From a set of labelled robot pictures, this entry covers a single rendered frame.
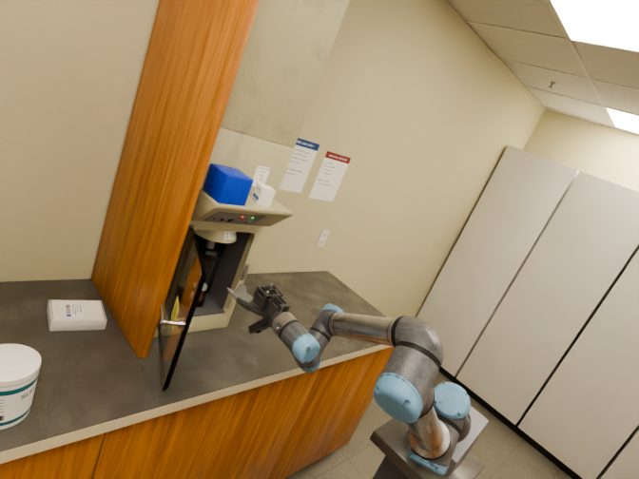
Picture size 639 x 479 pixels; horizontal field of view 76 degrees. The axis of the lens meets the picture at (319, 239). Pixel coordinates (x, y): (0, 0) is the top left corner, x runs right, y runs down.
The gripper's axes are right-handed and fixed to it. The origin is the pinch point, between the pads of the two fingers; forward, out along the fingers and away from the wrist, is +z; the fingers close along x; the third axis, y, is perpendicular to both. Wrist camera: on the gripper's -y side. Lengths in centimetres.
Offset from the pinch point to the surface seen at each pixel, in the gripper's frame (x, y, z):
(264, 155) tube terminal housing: -3.0, 41.2, 18.4
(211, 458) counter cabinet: -5, -69, -14
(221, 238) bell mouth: 1.7, 8.4, 18.7
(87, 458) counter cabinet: 44, -45, -13
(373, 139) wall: -111, 54, 62
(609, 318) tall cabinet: -293, 4, -76
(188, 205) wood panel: 24.7, 24.5, 8.5
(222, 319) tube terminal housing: -10.4, -26.8, 14.8
